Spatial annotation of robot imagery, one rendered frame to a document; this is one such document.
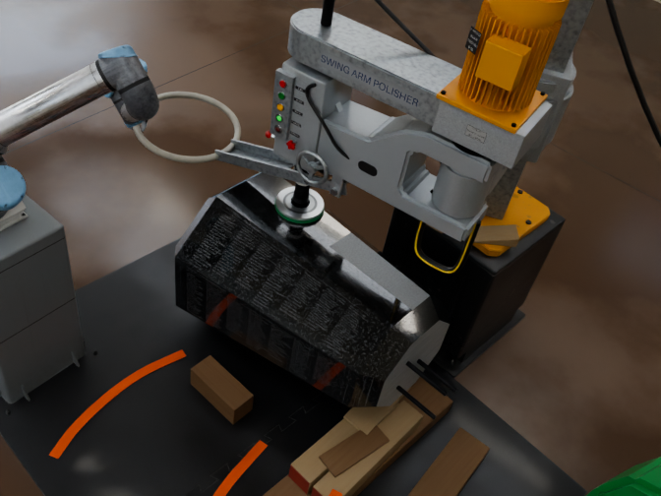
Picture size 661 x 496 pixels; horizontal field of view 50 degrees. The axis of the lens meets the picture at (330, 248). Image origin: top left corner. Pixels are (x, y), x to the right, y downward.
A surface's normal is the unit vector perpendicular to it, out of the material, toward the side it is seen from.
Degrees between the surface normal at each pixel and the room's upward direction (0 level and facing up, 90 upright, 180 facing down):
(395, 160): 90
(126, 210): 0
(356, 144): 90
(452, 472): 0
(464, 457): 0
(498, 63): 90
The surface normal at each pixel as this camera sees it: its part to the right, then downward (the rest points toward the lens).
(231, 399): 0.14, -0.70
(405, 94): -0.55, 0.53
